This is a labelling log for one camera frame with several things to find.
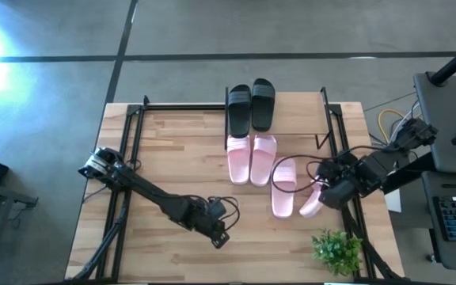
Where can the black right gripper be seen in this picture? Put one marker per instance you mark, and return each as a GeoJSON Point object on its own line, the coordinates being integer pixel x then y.
{"type": "Point", "coordinates": [343, 170]}

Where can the black metal rig frame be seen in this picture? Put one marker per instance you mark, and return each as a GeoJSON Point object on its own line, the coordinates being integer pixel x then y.
{"type": "Point", "coordinates": [184, 107]}

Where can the black round pole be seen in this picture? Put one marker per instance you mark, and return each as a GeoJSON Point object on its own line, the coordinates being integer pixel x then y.
{"type": "Point", "coordinates": [453, 63]}

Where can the wooden shelf with black frame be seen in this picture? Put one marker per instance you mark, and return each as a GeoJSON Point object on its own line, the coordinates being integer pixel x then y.
{"type": "Point", "coordinates": [299, 115]}

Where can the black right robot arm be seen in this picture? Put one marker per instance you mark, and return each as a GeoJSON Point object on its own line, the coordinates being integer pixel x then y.
{"type": "Point", "coordinates": [374, 168]}

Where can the grey side table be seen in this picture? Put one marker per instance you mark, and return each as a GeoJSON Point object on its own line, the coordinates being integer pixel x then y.
{"type": "Point", "coordinates": [441, 107]}

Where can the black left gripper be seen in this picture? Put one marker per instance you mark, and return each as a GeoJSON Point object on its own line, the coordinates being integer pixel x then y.
{"type": "Point", "coordinates": [204, 223]}

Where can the black rubber slide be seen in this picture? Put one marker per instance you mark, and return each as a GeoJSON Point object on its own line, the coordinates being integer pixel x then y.
{"type": "Point", "coordinates": [239, 115]}
{"type": "Point", "coordinates": [263, 105]}

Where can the pink rubber slide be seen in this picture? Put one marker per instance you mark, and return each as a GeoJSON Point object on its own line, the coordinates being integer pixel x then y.
{"type": "Point", "coordinates": [311, 204]}
{"type": "Point", "coordinates": [284, 198]}
{"type": "Point", "coordinates": [263, 158]}
{"type": "Point", "coordinates": [238, 158]}

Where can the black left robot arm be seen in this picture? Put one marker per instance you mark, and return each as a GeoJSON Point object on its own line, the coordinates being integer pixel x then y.
{"type": "Point", "coordinates": [149, 192]}

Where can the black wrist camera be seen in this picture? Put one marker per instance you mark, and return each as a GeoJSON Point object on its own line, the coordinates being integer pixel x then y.
{"type": "Point", "coordinates": [335, 196]}
{"type": "Point", "coordinates": [216, 207]}

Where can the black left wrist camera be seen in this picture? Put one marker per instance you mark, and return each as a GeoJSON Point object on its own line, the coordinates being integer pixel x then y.
{"type": "Point", "coordinates": [216, 207]}

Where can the small green artificial plant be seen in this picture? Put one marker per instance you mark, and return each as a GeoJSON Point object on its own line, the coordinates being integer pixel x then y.
{"type": "Point", "coordinates": [337, 251]}

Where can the white paper sheet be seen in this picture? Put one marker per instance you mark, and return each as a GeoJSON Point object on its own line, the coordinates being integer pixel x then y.
{"type": "Point", "coordinates": [394, 202]}

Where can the dark grey desk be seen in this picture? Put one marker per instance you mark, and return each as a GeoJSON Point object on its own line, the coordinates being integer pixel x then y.
{"type": "Point", "coordinates": [441, 257]}

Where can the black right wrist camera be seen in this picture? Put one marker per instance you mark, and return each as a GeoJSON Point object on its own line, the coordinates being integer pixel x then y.
{"type": "Point", "coordinates": [335, 196]}

